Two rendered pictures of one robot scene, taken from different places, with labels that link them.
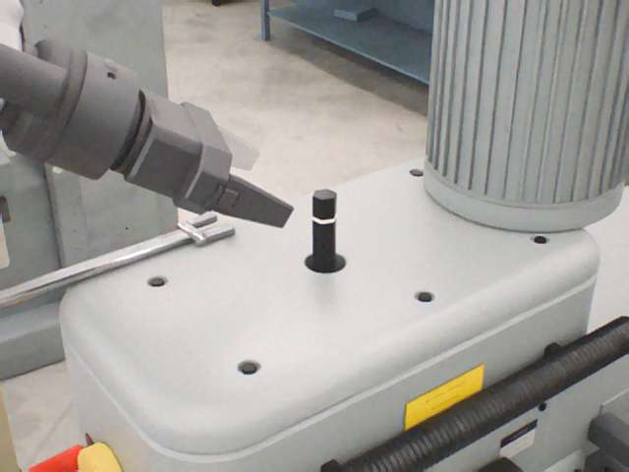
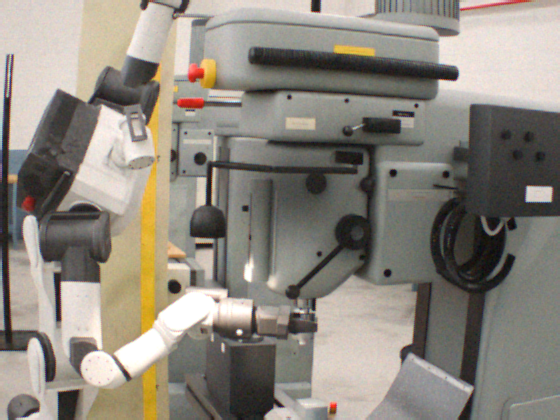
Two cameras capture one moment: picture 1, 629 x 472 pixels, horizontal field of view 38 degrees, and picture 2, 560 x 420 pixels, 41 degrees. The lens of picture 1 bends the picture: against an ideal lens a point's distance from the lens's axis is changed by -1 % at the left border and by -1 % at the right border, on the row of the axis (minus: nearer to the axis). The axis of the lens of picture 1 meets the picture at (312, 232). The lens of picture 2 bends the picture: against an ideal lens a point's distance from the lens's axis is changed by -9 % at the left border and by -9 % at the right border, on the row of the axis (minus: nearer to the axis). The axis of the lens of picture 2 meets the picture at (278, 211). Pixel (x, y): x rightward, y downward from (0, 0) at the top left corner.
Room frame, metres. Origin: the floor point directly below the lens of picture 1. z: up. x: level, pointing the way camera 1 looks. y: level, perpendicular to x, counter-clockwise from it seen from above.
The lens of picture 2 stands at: (-0.95, -0.41, 1.68)
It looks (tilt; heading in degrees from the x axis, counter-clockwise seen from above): 7 degrees down; 16
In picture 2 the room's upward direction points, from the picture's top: 2 degrees clockwise
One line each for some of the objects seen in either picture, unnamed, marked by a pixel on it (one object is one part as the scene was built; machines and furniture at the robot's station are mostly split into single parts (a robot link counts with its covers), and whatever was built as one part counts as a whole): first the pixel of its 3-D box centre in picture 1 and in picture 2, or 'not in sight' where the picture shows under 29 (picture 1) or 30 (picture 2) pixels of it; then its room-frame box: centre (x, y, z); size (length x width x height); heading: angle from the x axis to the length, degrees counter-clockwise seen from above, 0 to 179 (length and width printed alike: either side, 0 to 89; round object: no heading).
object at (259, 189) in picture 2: not in sight; (258, 229); (0.63, 0.08, 1.44); 0.04 x 0.04 x 0.21; 36
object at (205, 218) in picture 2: not in sight; (208, 220); (0.54, 0.15, 1.47); 0.07 x 0.07 x 0.06
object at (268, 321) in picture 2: not in sight; (261, 321); (0.67, 0.08, 1.24); 0.13 x 0.12 x 0.10; 13
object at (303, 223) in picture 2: not in sight; (310, 217); (0.70, -0.02, 1.47); 0.21 x 0.19 x 0.32; 36
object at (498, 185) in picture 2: not in sight; (519, 161); (0.60, -0.45, 1.62); 0.20 x 0.09 x 0.21; 126
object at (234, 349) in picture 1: (337, 328); (321, 56); (0.70, -0.02, 1.81); 0.47 x 0.26 x 0.16; 126
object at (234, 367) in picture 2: not in sight; (239, 364); (0.96, 0.22, 1.04); 0.22 x 0.12 x 0.20; 36
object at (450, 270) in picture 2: not in sight; (464, 238); (0.69, -0.34, 1.45); 0.18 x 0.16 x 0.21; 126
